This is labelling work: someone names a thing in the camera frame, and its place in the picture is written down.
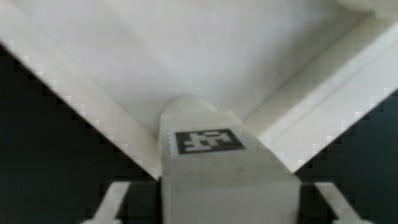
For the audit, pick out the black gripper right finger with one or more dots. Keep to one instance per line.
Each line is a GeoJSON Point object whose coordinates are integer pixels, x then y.
{"type": "Point", "coordinates": [324, 205]}

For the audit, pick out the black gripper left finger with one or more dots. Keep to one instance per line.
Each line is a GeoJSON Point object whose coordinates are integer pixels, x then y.
{"type": "Point", "coordinates": [129, 204]}

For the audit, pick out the white square tabletop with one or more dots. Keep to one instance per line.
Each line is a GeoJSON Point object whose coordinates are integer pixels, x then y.
{"type": "Point", "coordinates": [291, 60]}

